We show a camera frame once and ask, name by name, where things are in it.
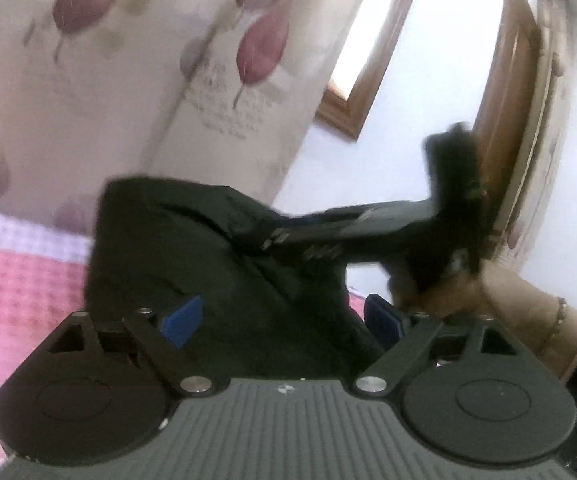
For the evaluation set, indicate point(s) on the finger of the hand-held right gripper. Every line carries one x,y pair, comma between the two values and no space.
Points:
348,222
358,252

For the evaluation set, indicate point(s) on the pink checked blanket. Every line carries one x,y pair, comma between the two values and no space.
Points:
18,310

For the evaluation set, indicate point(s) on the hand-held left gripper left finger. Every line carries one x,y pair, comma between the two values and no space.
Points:
183,321

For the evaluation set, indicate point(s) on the wooden window frame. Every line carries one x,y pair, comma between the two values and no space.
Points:
363,105

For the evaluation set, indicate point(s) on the wooden door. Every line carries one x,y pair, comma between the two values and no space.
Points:
508,85

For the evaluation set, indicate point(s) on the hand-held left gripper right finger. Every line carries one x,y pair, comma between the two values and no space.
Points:
382,321

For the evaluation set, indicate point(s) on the person's right hand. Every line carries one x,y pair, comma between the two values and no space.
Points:
451,297

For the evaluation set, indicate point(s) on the dark green jacket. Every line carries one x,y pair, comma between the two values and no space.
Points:
193,240

